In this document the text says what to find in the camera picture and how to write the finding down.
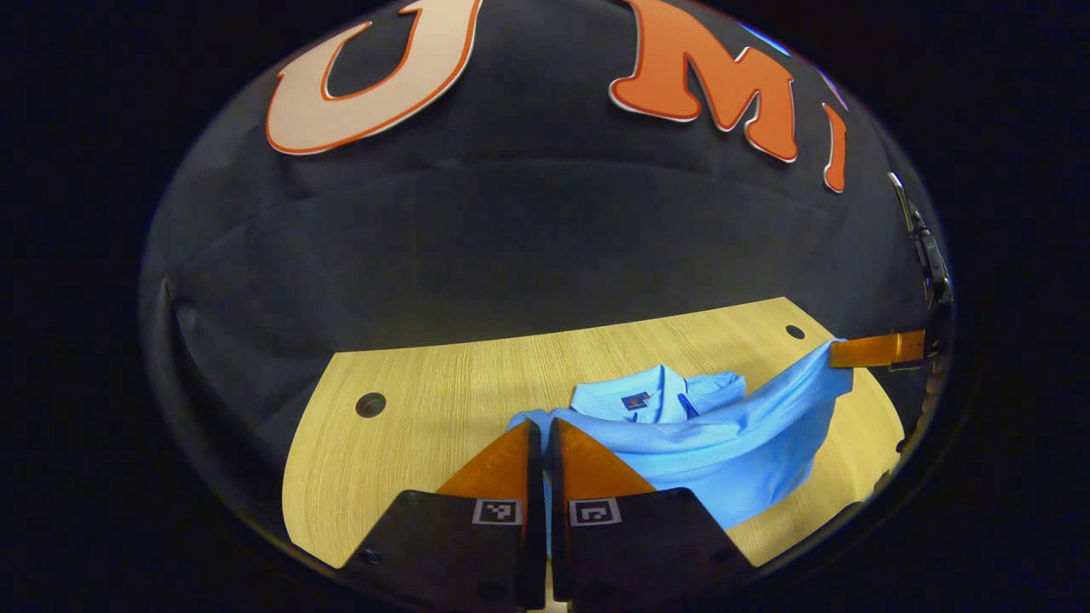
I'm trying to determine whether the light blue T-shirt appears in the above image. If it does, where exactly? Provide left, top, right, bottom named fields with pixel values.
left=508, top=339, right=855, bottom=559

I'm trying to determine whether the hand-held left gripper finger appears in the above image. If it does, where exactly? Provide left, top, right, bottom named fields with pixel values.
left=548, top=417, right=755, bottom=606
left=341, top=419, right=546, bottom=611

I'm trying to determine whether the black backdrop cloth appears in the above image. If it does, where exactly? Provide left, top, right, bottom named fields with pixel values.
left=141, top=0, right=950, bottom=512

